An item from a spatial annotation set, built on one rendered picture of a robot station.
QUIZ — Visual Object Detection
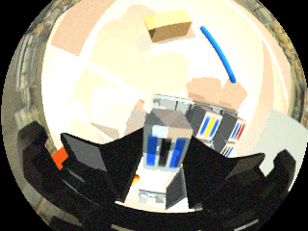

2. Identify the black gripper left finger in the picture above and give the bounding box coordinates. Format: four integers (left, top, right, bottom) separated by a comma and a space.
59, 128, 143, 203

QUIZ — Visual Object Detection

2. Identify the orange-handled screwdriver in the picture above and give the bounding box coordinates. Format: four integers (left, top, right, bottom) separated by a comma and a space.
131, 174, 140, 188

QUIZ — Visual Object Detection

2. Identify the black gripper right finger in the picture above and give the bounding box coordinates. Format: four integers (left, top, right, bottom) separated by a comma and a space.
182, 135, 266, 209

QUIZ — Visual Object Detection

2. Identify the white flat panel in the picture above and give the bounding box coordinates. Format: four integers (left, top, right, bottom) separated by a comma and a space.
250, 108, 308, 191

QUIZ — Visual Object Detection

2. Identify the blue rod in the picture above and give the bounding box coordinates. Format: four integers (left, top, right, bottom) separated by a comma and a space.
200, 26, 236, 84

